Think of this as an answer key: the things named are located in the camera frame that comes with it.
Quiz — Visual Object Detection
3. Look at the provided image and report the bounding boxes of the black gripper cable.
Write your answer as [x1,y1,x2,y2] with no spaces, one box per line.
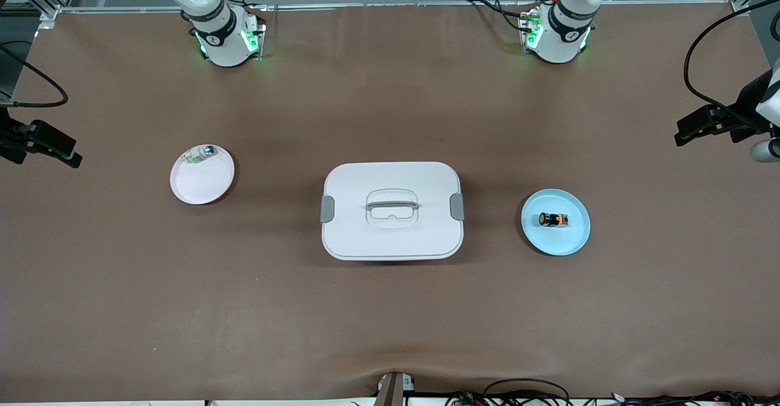
[683,0,780,120]
[0,42,69,109]

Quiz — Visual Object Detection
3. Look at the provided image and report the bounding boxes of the black cable loop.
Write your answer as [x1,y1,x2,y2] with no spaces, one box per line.
[483,378,572,406]

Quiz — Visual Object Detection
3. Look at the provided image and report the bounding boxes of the black cable bundle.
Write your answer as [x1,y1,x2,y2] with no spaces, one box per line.
[609,390,780,406]

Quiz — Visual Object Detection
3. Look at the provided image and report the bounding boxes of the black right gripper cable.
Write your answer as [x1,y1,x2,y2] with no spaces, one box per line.
[0,42,69,109]

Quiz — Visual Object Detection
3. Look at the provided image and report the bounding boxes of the brown table mat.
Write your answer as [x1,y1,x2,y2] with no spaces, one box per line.
[0,1,780,404]

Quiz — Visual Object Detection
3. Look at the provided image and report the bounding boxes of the white lidded storage box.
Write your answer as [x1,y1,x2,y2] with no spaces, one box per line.
[321,162,465,262]

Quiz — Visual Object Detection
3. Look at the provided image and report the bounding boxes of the light blue round plate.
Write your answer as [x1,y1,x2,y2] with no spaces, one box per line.
[521,188,591,257]

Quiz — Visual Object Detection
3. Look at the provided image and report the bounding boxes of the black left base cables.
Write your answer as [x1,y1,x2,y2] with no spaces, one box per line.
[466,0,538,32]

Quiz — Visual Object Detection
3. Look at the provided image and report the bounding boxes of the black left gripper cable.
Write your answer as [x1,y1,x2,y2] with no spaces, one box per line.
[683,0,780,120]

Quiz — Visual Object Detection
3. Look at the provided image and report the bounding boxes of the pink round plate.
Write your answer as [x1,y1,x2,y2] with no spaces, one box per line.
[170,144,235,205]

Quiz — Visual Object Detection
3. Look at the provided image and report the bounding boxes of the metal table edge bracket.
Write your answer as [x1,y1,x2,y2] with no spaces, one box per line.
[375,371,416,406]

